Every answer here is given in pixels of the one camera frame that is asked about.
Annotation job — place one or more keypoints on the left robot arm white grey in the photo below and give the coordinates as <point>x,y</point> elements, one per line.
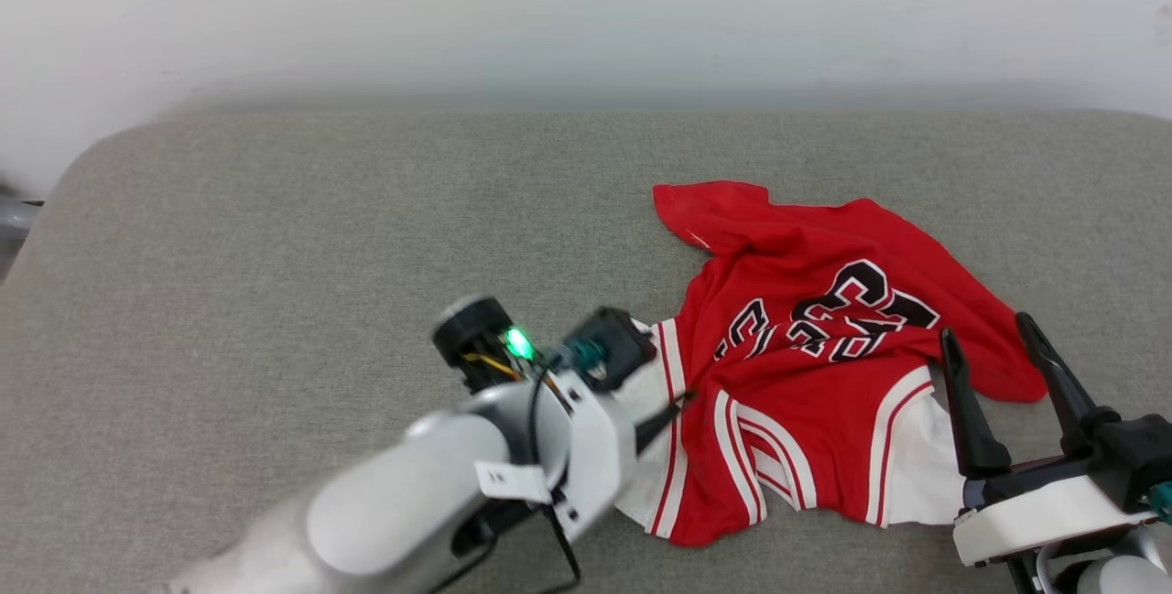
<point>394,512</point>

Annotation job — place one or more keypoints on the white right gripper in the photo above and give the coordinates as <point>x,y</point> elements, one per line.
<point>1044,516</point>

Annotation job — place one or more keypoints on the teal left camera connector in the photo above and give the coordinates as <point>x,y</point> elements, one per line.
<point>586,353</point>

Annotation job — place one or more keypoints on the grey metal frame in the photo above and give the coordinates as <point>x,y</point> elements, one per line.
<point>14,223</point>

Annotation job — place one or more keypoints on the teal right camera connector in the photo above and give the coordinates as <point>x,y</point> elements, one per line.
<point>1163,501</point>

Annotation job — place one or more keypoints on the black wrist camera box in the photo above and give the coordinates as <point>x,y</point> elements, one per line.
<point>613,347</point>
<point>1135,457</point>

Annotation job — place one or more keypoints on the red basketball jersey white trim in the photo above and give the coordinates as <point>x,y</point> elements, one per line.
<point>824,365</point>

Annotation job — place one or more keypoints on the grey fabric sofa cushion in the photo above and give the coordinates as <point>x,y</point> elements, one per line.
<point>275,255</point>

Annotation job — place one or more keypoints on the teal camera connector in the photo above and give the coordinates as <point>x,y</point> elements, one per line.
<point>1163,501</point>
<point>586,353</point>

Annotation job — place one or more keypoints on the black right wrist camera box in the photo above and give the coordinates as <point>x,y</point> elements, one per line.
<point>1135,457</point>

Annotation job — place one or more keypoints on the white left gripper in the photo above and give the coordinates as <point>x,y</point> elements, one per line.
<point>600,448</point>

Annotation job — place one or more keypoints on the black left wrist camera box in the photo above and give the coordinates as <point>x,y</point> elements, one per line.
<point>613,347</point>

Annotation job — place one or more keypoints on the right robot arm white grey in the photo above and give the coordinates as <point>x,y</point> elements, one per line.
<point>1108,576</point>

